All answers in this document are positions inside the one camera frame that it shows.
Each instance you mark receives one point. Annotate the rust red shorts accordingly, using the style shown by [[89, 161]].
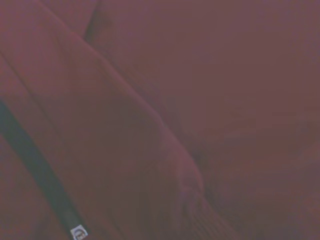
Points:
[[200, 100]]

